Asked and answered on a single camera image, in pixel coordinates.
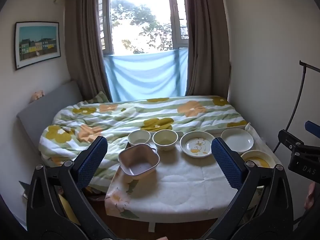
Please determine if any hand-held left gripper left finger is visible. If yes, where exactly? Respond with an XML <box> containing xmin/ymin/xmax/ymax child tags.
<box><xmin>26</xmin><ymin>135</ymin><xmax>118</xmax><ymax>240</ymax></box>

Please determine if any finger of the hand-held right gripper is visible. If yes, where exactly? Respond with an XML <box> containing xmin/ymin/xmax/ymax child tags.
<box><xmin>278</xmin><ymin>129</ymin><xmax>307</xmax><ymax>156</ymax></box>
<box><xmin>304</xmin><ymin>120</ymin><xmax>320</xmax><ymax>137</ymax></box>

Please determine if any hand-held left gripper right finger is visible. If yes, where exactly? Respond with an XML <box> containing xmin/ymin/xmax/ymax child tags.
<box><xmin>202</xmin><ymin>137</ymin><xmax>293</xmax><ymax>240</ymax></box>

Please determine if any pink square bowl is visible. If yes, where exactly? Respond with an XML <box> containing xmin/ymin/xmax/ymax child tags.
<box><xmin>118</xmin><ymin>144</ymin><xmax>160</xmax><ymax>176</ymax></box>

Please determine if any person's right hand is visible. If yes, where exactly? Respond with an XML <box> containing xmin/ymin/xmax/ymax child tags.
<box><xmin>303</xmin><ymin>181</ymin><xmax>316</xmax><ymax>210</ymax></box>

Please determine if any plain white plate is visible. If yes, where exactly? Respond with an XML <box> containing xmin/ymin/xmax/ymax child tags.
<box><xmin>220</xmin><ymin>128</ymin><xmax>254</xmax><ymax>154</ymax></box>

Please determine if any yellow bowl with white rim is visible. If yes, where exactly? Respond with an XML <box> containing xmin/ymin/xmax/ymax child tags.
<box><xmin>240</xmin><ymin>150</ymin><xmax>276</xmax><ymax>172</ymax></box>

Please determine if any white plate with yellow print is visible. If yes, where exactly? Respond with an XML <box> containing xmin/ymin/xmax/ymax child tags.
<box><xmin>180</xmin><ymin>131</ymin><xmax>216</xmax><ymax>159</ymax></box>

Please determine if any long white tray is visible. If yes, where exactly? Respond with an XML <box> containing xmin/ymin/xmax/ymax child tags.
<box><xmin>204</xmin><ymin>121</ymin><xmax>251</xmax><ymax>132</ymax></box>

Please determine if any floral white tablecloth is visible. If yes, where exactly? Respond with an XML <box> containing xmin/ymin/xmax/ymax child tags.
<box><xmin>104</xmin><ymin>127</ymin><xmax>278</xmax><ymax>218</ymax></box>

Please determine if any yellow bag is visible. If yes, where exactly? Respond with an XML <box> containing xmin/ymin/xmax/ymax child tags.
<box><xmin>59</xmin><ymin>193</ymin><xmax>81</xmax><ymax>225</ymax></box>

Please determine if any floral striped blanket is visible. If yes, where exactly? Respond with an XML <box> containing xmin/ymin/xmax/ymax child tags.
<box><xmin>39</xmin><ymin>95</ymin><xmax>250</xmax><ymax>193</ymax></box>

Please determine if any green striped pillow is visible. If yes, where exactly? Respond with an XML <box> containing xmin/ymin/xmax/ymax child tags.
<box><xmin>85</xmin><ymin>91</ymin><xmax>111</xmax><ymax>104</ymax></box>

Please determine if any grey headboard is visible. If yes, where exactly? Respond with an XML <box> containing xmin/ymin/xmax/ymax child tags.
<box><xmin>16</xmin><ymin>80</ymin><xmax>84</xmax><ymax>153</ymax></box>

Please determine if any pink plush item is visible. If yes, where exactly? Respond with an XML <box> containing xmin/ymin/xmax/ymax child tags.
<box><xmin>31</xmin><ymin>90</ymin><xmax>46</xmax><ymax>103</ymax></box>

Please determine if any light blue cloth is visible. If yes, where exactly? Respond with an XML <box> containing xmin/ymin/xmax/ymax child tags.
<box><xmin>103</xmin><ymin>48</ymin><xmax>189</xmax><ymax>102</ymax></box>

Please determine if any brown curtain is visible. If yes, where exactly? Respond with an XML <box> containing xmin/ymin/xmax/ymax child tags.
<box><xmin>185</xmin><ymin>0</ymin><xmax>232</xmax><ymax>97</ymax></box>
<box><xmin>64</xmin><ymin>0</ymin><xmax>112</xmax><ymax>103</ymax></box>

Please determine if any framed picture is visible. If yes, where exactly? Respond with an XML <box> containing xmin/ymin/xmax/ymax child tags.
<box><xmin>14</xmin><ymin>21</ymin><xmax>61</xmax><ymax>71</ymax></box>

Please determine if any black cable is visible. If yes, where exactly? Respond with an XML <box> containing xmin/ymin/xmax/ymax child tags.
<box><xmin>272</xmin><ymin>60</ymin><xmax>320</xmax><ymax>153</ymax></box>

